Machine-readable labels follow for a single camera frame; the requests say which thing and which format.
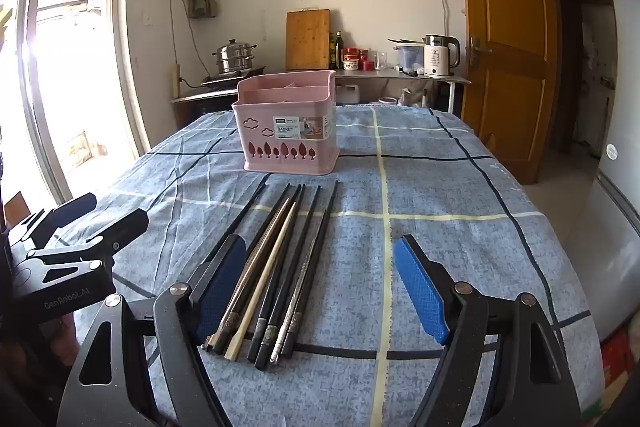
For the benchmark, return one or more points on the black induction cooker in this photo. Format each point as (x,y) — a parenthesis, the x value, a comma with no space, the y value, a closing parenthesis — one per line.
(225,79)

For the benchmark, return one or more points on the brown chopstick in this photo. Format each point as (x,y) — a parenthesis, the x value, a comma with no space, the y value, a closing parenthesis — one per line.
(262,257)

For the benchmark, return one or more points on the wooden door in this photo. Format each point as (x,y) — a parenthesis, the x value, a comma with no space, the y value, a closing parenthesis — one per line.
(505,57)

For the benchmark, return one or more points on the silver refrigerator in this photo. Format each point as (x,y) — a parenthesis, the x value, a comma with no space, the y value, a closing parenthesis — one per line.
(615,232)

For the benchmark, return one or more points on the red round container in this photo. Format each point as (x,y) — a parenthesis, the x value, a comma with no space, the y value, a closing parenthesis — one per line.
(369,66)

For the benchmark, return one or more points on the silver metal chopstick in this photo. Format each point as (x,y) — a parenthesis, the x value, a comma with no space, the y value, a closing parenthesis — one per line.
(290,307)

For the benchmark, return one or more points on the white power strip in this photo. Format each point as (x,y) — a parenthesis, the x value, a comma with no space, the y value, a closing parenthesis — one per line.
(175,79)

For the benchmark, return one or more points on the bamboo cutting board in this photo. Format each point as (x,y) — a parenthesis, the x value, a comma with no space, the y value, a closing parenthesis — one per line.
(308,39)

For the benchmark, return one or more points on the beige wooden chopstick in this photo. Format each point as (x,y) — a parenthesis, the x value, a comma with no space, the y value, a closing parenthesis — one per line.
(252,307)

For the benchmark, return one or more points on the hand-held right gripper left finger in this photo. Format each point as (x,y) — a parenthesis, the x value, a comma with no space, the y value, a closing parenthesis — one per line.
(220,292)

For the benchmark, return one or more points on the clear glass cup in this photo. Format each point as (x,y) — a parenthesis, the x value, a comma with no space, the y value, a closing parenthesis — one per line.
(382,61)

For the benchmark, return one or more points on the steel side shelf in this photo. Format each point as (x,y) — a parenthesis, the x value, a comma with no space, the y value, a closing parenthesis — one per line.
(200,99)

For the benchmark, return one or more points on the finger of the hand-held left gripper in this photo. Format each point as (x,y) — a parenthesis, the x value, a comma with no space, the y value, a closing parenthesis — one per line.
(120,229)
(60,217)

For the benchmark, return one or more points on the white plastic jug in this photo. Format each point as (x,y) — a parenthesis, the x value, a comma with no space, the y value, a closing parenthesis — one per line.
(348,94)

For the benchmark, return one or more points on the white window frame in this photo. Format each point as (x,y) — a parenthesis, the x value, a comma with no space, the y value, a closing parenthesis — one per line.
(131,82)

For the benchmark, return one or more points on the crumpled plastic bag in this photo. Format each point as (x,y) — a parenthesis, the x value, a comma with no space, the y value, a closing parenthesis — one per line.
(412,98)

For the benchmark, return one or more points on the pink plastic utensil basket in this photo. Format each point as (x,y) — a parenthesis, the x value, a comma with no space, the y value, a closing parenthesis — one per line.
(285,147)

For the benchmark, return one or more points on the olive oil bottle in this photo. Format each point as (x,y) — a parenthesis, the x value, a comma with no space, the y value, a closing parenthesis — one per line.
(331,54)

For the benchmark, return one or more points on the red lidded jar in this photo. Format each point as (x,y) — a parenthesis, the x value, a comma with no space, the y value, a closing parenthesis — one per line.
(363,54)
(351,53)

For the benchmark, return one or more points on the steel steamer pot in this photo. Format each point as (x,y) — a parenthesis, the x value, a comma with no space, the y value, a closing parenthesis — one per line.
(234,57)

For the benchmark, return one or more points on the steel kitchen table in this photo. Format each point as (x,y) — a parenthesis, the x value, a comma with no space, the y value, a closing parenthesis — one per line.
(380,77)

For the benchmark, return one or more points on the black chopstick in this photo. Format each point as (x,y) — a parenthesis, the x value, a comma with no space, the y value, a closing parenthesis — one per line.
(276,212)
(245,212)
(296,257)
(266,307)
(313,257)

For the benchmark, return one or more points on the blue checked blanket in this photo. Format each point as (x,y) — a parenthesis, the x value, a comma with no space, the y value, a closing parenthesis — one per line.
(425,187)

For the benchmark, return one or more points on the clear plastic water container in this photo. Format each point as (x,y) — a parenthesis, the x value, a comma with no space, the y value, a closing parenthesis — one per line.
(407,59)

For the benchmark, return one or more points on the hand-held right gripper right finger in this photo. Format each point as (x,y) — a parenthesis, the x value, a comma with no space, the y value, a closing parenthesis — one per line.
(420,292)

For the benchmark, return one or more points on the white electric kettle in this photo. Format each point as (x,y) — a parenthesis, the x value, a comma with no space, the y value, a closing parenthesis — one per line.
(437,62)

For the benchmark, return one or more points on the dark sauce bottle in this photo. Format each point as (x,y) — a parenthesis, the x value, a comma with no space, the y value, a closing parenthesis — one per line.
(339,52)

